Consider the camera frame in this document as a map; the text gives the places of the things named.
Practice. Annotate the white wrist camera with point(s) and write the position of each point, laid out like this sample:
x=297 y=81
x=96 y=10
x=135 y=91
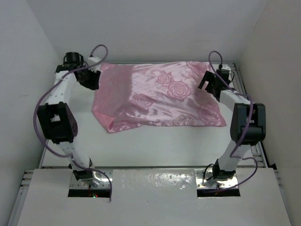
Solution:
x=91 y=61
x=224 y=67

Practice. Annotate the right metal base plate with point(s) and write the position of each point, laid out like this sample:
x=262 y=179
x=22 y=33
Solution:
x=204 y=182

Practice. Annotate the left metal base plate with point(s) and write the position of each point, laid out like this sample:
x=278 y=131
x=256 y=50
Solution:
x=99 y=182

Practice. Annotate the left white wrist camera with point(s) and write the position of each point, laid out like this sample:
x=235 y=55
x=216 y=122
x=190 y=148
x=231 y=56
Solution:
x=91 y=61

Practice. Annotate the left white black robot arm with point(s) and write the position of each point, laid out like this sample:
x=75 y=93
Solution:
x=57 y=121

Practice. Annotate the white foam front board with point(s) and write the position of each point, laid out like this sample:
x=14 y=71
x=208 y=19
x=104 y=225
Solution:
x=152 y=197

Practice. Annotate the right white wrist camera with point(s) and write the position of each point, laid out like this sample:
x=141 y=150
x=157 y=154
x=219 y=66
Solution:
x=224 y=67

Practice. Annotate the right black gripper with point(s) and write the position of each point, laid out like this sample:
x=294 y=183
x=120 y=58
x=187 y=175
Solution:
x=209 y=77

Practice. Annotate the metal base plate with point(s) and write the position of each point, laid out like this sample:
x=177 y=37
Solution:
x=204 y=182
x=99 y=182

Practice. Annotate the left aluminium frame rail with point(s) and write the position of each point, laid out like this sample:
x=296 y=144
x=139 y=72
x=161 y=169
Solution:
x=20 y=199

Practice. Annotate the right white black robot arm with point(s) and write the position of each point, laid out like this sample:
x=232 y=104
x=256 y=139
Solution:
x=247 y=129

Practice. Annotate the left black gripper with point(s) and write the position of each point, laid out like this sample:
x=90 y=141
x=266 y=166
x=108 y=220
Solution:
x=94 y=84

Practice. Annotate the pink satin pillowcase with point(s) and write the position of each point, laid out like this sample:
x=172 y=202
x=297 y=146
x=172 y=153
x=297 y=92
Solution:
x=133 y=95

